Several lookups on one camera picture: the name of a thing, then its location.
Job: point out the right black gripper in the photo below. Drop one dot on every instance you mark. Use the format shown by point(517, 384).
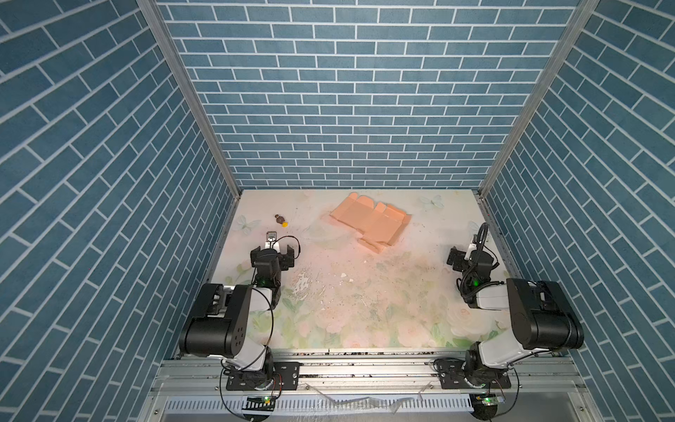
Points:
point(461, 258)

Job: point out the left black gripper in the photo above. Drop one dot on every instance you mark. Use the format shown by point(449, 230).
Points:
point(270, 252)

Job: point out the orange cardboard paper box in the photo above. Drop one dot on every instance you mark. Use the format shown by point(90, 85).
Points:
point(380, 224)

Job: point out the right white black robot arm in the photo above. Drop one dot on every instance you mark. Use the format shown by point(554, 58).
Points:
point(542, 319)

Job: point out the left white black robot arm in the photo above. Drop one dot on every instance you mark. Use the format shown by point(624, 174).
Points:
point(216, 325)

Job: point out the small brown yellow toy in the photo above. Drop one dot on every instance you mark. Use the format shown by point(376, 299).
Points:
point(281, 221)

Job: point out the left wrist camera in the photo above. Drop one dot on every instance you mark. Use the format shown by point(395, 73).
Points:
point(271, 239)

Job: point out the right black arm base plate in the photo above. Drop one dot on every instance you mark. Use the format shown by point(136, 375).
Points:
point(455, 374)

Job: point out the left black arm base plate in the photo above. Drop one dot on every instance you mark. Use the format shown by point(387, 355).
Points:
point(284, 375)

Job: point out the aluminium mounting rail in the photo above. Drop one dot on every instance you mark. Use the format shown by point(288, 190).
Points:
point(363, 372)

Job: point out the white slotted cable duct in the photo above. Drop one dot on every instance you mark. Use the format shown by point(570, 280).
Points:
point(315, 405)

